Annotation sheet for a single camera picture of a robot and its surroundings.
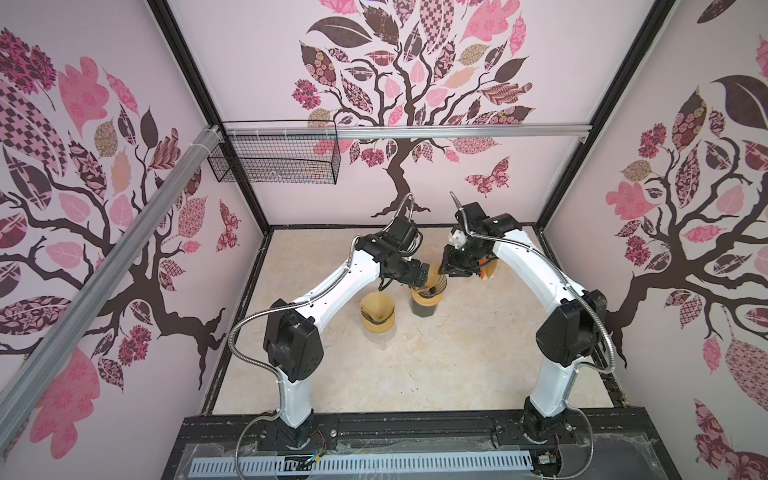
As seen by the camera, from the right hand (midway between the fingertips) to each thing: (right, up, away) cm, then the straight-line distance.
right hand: (443, 268), depth 84 cm
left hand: (-10, -3, -1) cm, 10 cm away
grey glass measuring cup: (-5, -14, +8) cm, 17 cm away
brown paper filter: (-4, -8, +6) cm, 10 cm away
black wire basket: (-52, +38, +11) cm, 65 cm away
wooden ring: (-4, -10, +3) cm, 12 cm away
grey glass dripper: (0, -5, +1) cm, 5 cm away
